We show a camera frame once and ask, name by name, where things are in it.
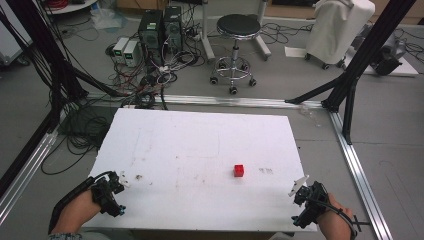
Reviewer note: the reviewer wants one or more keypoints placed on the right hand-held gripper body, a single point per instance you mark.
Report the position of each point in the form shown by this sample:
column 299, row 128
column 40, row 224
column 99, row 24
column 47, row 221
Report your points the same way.
column 313, row 203

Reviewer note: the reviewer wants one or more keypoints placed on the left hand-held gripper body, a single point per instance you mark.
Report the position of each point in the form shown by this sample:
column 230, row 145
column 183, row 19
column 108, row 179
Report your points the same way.
column 107, row 196

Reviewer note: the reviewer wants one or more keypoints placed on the person's right hand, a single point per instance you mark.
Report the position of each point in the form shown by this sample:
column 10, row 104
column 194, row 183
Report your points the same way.
column 335, row 218

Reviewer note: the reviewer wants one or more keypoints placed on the person's left hand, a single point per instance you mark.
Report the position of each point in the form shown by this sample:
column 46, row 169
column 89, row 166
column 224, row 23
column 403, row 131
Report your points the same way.
column 80, row 210

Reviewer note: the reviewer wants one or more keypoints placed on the small red cube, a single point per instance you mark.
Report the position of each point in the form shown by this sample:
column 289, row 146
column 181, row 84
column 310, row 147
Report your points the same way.
column 238, row 170

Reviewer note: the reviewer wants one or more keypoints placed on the white bench power supply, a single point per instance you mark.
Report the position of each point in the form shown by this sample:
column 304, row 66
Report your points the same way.
column 131, row 53
column 120, row 48

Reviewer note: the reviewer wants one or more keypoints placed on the white paper sheet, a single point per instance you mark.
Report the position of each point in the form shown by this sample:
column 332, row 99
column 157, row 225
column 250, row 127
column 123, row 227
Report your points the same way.
column 296, row 51

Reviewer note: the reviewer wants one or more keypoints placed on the black computer tower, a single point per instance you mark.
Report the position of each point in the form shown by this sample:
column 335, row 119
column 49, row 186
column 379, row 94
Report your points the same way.
column 151, row 36
column 173, row 30

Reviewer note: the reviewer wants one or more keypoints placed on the black device on white board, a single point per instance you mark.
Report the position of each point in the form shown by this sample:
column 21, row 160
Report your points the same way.
column 388, row 58

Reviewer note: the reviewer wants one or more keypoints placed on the white floor board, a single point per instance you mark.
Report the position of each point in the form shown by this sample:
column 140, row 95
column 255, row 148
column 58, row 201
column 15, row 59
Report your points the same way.
column 405, row 68

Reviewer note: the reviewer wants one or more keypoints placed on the white cloth covered cart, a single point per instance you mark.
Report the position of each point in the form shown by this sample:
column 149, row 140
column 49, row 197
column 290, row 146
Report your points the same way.
column 336, row 30

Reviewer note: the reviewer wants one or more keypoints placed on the clear plastic bag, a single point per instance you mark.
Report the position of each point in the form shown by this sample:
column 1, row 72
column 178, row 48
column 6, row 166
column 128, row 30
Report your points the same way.
column 106, row 18

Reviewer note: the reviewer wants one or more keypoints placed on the black round stool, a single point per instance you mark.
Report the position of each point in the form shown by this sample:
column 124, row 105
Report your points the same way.
column 238, row 26

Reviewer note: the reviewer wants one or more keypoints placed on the round white table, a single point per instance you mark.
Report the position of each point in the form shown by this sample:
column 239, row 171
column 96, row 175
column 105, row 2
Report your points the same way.
column 71, row 6

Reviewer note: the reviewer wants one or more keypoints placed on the black diagonal frame bar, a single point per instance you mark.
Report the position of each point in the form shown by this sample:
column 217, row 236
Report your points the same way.
column 23, row 156

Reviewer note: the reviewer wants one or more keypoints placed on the long aluminium floor rail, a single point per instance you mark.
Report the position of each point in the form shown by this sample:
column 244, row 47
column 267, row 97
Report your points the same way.
column 233, row 101

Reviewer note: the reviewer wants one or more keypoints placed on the black frame post with braces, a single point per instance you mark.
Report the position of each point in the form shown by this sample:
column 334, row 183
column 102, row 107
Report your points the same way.
column 370, row 50

